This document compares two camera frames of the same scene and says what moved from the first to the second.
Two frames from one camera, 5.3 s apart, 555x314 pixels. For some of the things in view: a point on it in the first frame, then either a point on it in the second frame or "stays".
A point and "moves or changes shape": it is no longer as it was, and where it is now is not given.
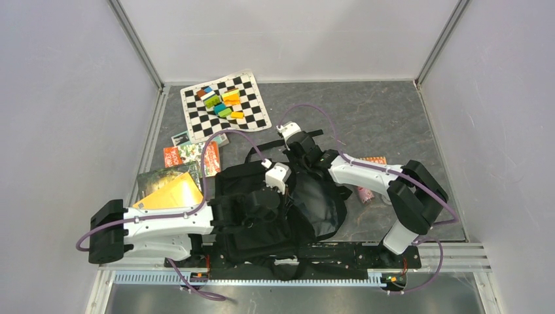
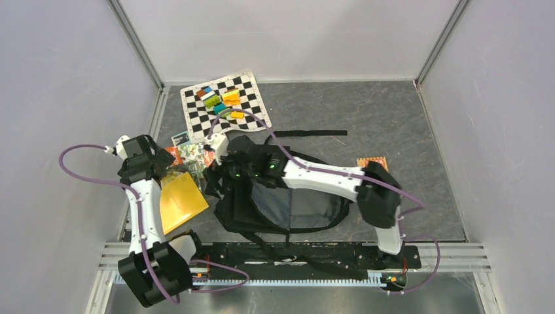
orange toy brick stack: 232,97 stays
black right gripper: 290,155 to 213,188
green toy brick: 212,101 stays
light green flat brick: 225,112 stays
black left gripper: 275,215 to 163,159
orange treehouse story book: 180,155 stays
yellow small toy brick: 237,114 stays
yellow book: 181,191 stays
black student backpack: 260,232 moves or changes shape
